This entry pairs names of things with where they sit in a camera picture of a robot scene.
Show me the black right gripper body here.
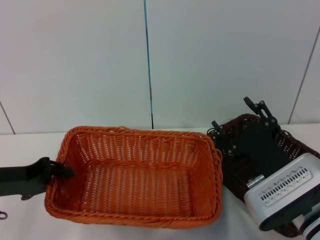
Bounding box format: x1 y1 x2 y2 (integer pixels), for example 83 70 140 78
234 124 294 180

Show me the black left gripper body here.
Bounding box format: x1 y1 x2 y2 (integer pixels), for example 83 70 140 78
0 156 54 201

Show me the dark brown woven plastic basket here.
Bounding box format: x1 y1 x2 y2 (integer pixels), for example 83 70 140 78
206 113 320 238

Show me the orange woven plastic basket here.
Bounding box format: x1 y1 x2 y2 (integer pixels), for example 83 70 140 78
44 125 223 228

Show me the black cable with silver plug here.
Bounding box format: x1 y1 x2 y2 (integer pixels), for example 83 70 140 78
246 174 266 189

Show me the white and black wrist camera box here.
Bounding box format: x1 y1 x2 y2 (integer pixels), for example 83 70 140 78
243 152 320 232

